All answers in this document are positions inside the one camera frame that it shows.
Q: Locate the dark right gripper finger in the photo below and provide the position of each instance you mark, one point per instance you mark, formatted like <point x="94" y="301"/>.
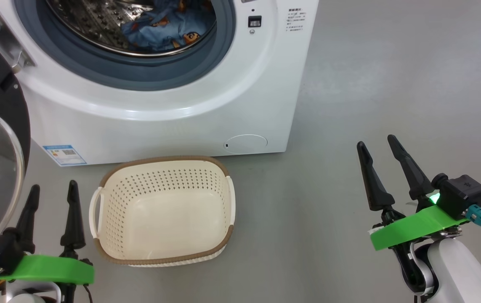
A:
<point x="375" y="189"/>
<point x="413" y="179"/>

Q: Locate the cream perforated laundry basket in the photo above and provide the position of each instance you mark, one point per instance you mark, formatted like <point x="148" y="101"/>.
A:
<point x="164" y="219"/>

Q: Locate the blue energy label sticker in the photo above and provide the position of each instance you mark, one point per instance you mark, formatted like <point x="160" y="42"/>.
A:
<point x="64" y="155"/>

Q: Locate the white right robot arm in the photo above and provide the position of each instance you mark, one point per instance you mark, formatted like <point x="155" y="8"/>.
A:
<point x="463" y="273"/>

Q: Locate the round white drain filter cover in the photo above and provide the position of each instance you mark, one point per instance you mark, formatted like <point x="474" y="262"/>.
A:
<point x="246" y="144"/>

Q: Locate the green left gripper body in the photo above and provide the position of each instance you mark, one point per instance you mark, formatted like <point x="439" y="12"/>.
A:
<point x="51" y="269"/>

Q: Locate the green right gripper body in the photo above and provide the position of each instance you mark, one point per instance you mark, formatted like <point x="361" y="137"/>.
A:
<point x="417" y="227"/>

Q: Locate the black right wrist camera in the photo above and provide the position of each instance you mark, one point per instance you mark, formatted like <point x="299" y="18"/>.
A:
<point x="461" y="195"/>

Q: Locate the black round glass washer door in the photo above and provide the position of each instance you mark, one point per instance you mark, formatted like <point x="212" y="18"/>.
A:
<point x="9" y="109"/>

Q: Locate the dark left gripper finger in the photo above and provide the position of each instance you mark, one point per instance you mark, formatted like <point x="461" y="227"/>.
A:
<point x="27" y="227"/>
<point x="73" y="227"/>

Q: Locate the white front-load washing machine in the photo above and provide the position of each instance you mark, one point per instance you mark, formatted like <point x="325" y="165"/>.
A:
<point x="160" y="126"/>

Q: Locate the stainless steel washing machine drum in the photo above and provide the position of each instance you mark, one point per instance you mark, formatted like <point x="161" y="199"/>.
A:
<point x="89" y="21"/>

